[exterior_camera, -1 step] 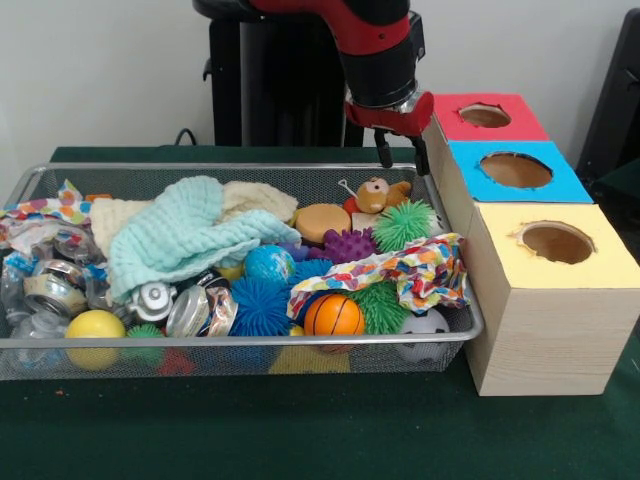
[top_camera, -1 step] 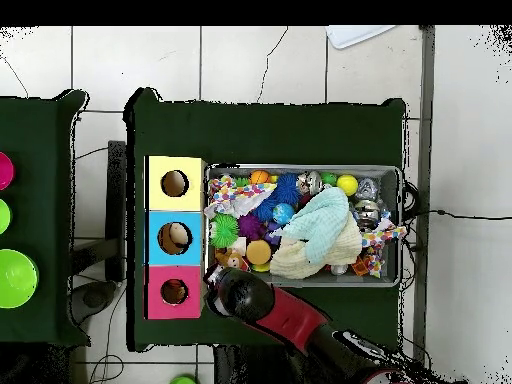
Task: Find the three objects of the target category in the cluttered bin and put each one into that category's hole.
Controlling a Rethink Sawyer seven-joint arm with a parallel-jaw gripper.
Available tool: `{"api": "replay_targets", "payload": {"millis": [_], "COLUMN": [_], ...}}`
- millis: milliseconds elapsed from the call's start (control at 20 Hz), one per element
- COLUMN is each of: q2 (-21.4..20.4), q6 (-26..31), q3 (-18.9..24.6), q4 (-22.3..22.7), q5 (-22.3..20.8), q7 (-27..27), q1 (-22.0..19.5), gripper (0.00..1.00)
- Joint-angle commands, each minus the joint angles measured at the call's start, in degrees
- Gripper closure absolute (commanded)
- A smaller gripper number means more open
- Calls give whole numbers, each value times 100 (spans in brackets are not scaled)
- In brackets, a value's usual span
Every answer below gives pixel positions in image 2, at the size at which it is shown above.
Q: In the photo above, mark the mint green waffle cloth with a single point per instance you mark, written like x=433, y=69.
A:
x=324, y=224

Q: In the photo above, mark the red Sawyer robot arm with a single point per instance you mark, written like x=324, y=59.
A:
x=288, y=316

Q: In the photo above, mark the wooden three-hole box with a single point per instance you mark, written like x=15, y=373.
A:
x=176, y=200

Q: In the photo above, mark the clear mesh bin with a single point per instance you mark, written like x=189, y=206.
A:
x=390, y=188

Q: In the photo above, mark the green koosh ball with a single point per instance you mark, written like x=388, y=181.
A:
x=224, y=230

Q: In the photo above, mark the purple spiky ball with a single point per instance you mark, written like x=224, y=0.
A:
x=251, y=227

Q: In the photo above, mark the colourful patterned cloth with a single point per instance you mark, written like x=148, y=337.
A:
x=376, y=238
x=232, y=196

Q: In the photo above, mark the blue globe ball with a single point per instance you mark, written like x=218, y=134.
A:
x=284, y=214

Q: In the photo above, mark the orange toy basketball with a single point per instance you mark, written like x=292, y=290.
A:
x=260, y=176

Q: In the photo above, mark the blue spiky ball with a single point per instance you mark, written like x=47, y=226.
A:
x=288, y=188

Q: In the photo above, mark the black stand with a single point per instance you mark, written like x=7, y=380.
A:
x=116, y=208

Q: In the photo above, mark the cream waffle cloth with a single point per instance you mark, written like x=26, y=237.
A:
x=344, y=248

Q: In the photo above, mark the dark green tablecloth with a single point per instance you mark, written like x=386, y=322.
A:
x=260, y=136
x=52, y=192

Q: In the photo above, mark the yellow ball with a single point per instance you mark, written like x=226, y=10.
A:
x=347, y=184

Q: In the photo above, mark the large green plastic bowl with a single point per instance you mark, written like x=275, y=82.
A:
x=16, y=279

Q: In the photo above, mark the pink plastic bowl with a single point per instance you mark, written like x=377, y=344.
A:
x=6, y=171

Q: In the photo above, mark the white tray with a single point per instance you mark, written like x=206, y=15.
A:
x=352, y=36

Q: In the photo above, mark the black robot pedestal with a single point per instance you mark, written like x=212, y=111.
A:
x=240, y=368

